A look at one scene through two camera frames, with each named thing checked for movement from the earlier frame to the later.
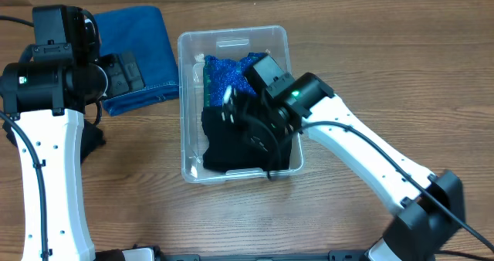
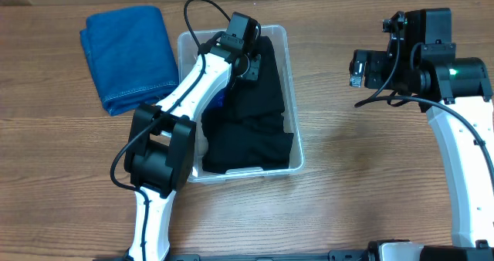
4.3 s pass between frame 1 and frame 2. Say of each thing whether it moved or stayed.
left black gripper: moved
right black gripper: moved
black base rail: stayed
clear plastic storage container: stayed
